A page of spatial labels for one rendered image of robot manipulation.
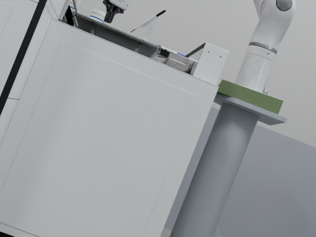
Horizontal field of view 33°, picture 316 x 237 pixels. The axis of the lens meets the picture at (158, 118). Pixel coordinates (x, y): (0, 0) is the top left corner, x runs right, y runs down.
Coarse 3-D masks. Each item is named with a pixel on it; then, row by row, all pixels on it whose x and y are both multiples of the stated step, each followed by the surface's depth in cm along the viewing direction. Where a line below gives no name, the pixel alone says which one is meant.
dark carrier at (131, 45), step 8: (80, 24) 224; (88, 24) 216; (96, 24) 208; (96, 32) 229; (104, 32) 220; (112, 32) 212; (112, 40) 234; (120, 40) 225; (128, 40) 216; (128, 48) 240; (144, 48) 221; (152, 48) 212
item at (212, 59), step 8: (208, 48) 193; (216, 48) 193; (200, 56) 193; (208, 56) 193; (216, 56) 193; (224, 56) 194; (200, 64) 193; (208, 64) 193; (216, 64) 193; (200, 72) 193; (208, 72) 193; (216, 72) 193; (208, 80) 193; (216, 80) 193
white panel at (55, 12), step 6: (42, 0) 161; (48, 0) 162; (54, 0) 172; (60, 0) 184; (78, 0) 233; (48, 6) 166; (54, 6) 176; (60, 6) 189; (78, 6) 241; (54, 12) 181; (60, 12) 195; (66, 12) 222; (54, 18) 186
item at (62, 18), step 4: (68, 0) 198; (64, 4) 198; (68, 4) 198; (72, 4) 210; (64, 8) 198; (68, 8) 211; (72, 8) 215; (64, 12) 198; (72, 12) 220; (60, 16) 198; (64, 16) 201; (60, 20) 200; (64, 20) 205; (72, 20) 238; (72, 24) 241
